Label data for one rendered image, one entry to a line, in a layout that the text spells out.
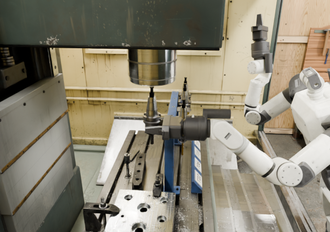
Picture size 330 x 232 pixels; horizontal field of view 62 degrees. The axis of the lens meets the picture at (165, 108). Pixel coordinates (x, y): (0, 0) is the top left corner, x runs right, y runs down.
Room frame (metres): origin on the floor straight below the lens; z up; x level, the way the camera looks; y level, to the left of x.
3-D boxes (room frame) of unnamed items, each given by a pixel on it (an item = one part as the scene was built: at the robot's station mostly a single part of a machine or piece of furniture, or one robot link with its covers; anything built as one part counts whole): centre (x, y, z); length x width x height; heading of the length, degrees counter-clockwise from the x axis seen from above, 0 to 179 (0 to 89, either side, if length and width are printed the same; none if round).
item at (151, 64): (0.88, 0.04, 1.53); 0.16 x 0.16 x 0.12
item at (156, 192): (0.93, 0.03, 0.97); 0.13 x 0.03 x 0.15; 175
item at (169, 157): (1.02, -0.02, 1.05); 0.10 x 0.05 x 0.30; 85
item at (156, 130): (0.84, 0.04, 1.29); 0.06 x 0.02 x 0.03; 85
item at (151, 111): (0.88, 0.05, 1.37); 0.04 x 0.04 x 0.07
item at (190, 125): (0.87, -0.05, 1.30); 0.13 x 0.12 x 0.10; 175
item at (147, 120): (0.88, 0.05, 1.33); 0.06 x 0.06 x 0.03
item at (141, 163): (1.11, 0.12, 0.93); 0.26 x 0.05 x 0.06; 0
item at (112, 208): (0.80, 0.23, 0.97); 0.13 x 0.03 x 0.15; 85
